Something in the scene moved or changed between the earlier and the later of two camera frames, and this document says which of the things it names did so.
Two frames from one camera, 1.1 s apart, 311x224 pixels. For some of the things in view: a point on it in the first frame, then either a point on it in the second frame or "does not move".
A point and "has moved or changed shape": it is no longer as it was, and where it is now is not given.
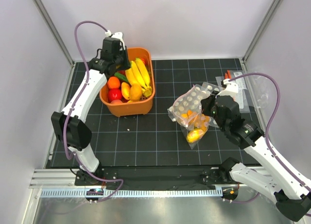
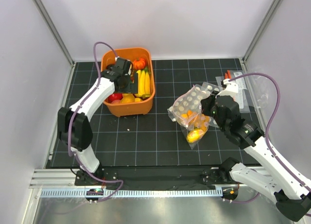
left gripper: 127,64 to 131,87
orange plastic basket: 122,109 does not move
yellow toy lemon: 184,115 does not move
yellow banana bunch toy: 125,90 has moved or changed shape
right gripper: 206,103 does not move
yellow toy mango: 194,135 does not move
